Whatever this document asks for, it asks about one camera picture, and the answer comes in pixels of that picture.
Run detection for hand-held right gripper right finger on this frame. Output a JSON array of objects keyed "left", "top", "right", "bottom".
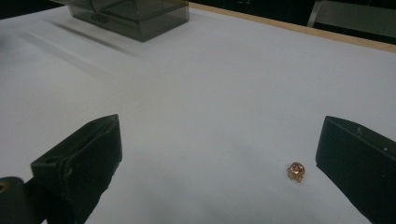
[{"left": 315, "top": 115, "right": 396, "bottom": 224}]

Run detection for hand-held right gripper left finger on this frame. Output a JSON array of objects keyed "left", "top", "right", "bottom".
[{"left": 30, "top": 113, "right": 123, "bottom": 224}]

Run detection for small gold foil ball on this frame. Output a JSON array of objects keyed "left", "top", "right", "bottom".
[{"left": 287, "top": 161, "right": 306, "bottom": 183}]

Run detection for smoky transparent plastic box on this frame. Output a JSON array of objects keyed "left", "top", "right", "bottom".
[{"left": 49, "top": 0, "right": 191, "bottom": 43}]

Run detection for grey metal stand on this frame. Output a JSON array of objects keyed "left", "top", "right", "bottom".
[{"left": 306, "top": 0, "right": 396, "bottom": 39}]

